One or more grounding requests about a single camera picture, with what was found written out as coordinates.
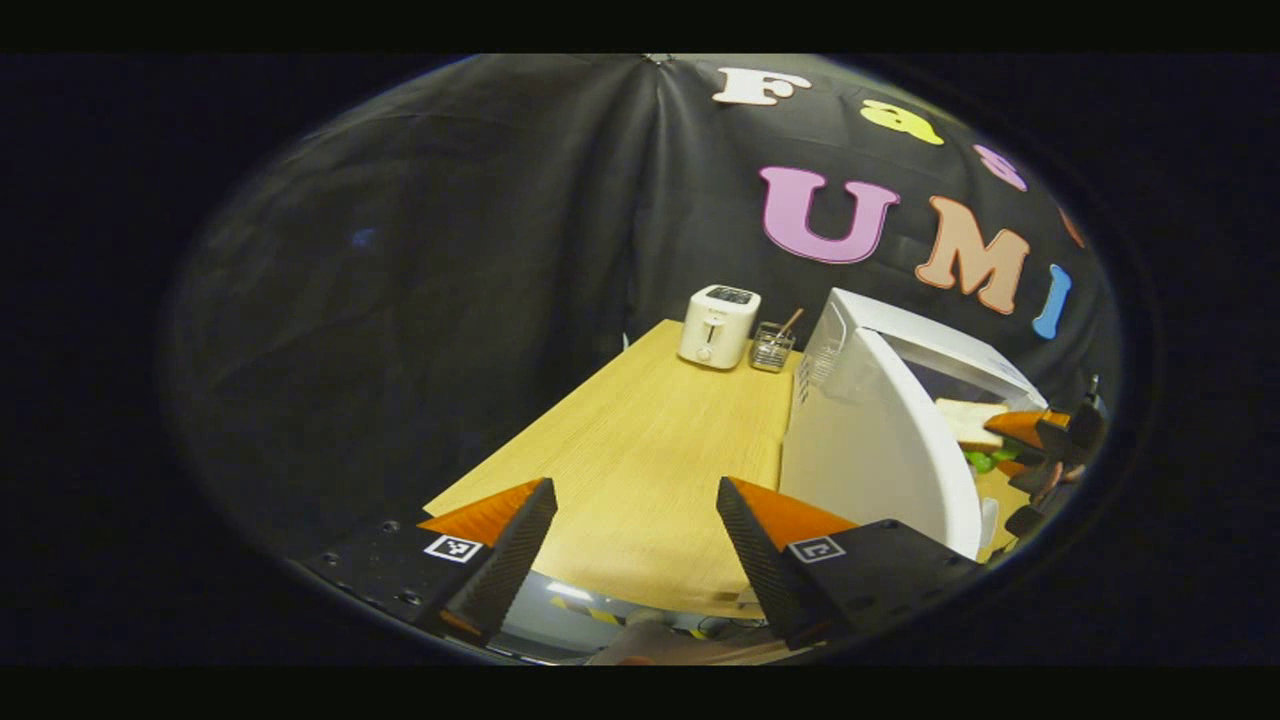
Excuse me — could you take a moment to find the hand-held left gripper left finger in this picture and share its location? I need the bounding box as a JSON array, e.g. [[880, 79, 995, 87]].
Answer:
[[300, 477, 558, 641]]

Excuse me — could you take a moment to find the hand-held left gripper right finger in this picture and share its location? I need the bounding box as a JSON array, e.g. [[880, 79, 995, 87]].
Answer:
[[716, 476, 981, 649]]

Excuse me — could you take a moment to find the sandwich with lettuce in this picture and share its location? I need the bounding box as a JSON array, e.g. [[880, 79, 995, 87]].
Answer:
[[935, 398, 1031, 476]]

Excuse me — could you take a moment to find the white microwave oven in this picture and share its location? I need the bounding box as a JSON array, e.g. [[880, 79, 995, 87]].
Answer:
[[780, 288, 1051, 561]]

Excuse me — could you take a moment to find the white toaster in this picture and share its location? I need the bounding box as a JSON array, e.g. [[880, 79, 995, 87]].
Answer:
[[677, 285, 762, 371]]

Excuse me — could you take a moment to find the wire utensil holder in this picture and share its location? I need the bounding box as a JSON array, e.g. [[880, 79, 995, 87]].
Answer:
[[750, 308, 804, 374]]

